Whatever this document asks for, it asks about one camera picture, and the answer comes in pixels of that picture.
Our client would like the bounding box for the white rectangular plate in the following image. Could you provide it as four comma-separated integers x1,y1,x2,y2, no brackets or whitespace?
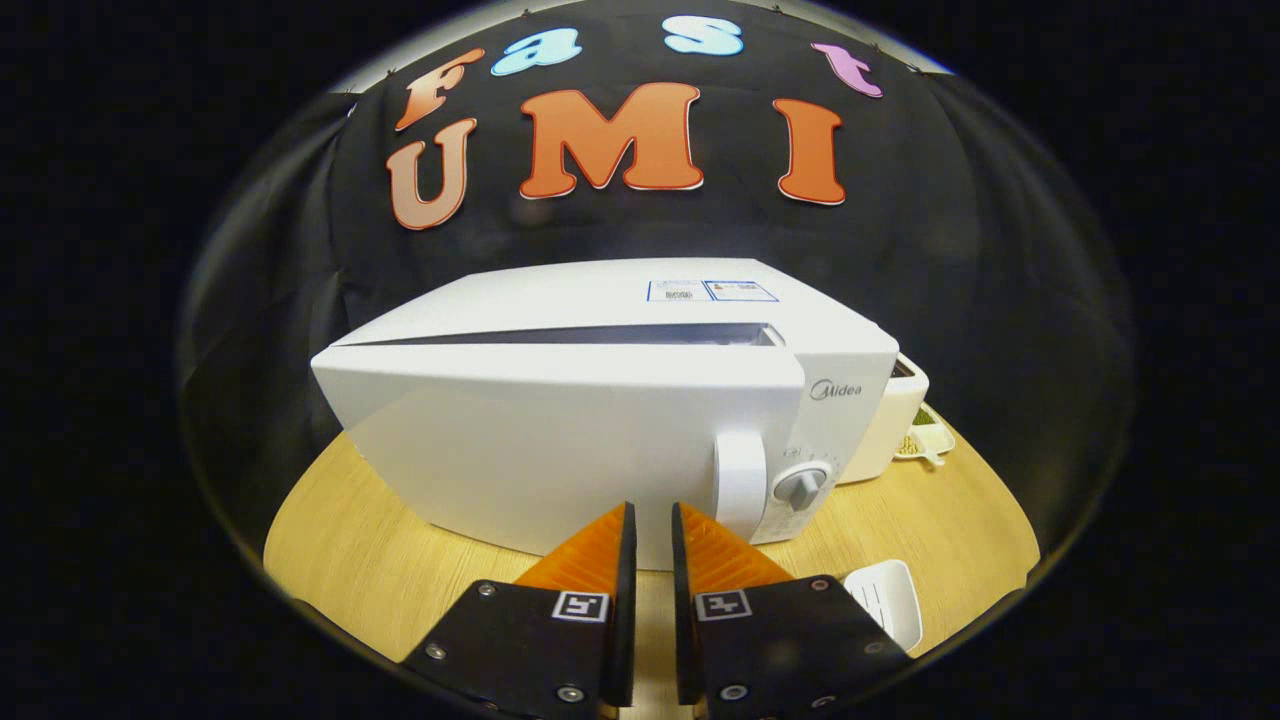
843,560,924,656

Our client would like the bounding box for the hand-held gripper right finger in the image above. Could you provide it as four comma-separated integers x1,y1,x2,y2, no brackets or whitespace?
670,502,913,720

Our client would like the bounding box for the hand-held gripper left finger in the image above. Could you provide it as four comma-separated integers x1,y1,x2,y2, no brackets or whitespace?
400,502,639,720

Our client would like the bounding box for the white microwave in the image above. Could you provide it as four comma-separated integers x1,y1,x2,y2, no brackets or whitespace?
310,258,901,573

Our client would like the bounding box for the small white seed dish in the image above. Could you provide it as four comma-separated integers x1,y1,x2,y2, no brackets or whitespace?
893,403,956,468

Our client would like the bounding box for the white toaster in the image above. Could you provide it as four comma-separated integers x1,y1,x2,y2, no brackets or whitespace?
838,352,931,486

